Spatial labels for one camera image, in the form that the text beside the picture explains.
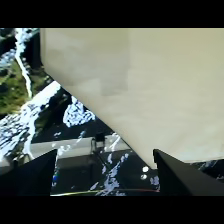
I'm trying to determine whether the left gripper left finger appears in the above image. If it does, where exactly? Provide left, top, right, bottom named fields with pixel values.
left=0, top=148, right=59, bottom=197

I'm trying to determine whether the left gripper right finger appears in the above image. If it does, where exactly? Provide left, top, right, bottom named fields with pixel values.
left=152, top=148, right=224, bottom=197

